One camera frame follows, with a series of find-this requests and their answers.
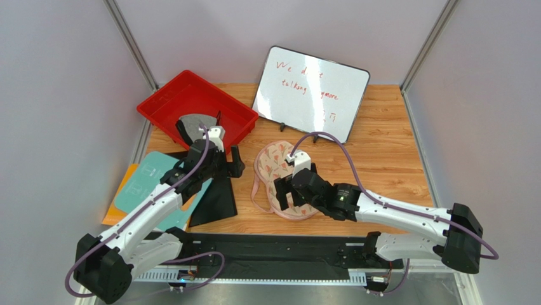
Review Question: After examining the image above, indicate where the floral mesh laundry bag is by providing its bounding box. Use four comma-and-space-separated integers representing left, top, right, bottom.
251, 141, 318, 220

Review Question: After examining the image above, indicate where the grey black bra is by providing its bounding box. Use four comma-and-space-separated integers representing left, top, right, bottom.
175, 111, 222, 146

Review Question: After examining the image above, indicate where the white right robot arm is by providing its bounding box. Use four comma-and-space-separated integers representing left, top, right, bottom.
274, 169, 483, 274

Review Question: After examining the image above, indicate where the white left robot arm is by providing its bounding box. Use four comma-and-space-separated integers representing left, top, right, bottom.
64, 139, 245, 304

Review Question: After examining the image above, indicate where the black board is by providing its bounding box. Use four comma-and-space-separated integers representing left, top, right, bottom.
177, 152, 237, 227

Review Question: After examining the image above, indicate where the teal board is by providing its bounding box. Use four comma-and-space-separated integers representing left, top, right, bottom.
115, 151, 213, 231

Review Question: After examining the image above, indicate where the red plastic tray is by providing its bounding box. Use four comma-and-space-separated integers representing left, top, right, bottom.
137, 70, 258, 153

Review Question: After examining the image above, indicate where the white dry-erase board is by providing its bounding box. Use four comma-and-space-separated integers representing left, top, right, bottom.
252, 46, 371, 144

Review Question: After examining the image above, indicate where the orange board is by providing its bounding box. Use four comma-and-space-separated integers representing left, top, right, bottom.
101, 164, 138, 226

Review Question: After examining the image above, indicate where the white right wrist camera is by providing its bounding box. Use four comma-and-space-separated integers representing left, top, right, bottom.
284, 150, 312, 180

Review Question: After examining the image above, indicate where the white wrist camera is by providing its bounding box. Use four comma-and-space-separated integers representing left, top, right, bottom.
284, 150, 312, 180
199, 124, 225, 153

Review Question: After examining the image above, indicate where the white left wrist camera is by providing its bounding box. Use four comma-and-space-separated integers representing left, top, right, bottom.
199, 124, 225, 153

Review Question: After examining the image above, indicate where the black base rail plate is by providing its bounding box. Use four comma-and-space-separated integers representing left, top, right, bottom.
179, 233, 405, 280

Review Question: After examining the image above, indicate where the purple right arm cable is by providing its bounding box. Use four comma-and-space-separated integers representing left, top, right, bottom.
290, 132, 500, 296

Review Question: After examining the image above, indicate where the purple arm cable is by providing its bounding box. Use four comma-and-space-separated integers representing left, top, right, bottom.
290, 132, 500, 296
64, 123, 225, 298

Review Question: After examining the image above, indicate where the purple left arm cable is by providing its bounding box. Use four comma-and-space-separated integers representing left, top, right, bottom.
64, 123, 225, 298

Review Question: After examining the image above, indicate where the aluminium frame rail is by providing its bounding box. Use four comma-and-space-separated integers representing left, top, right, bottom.
76, 237, 483, 305

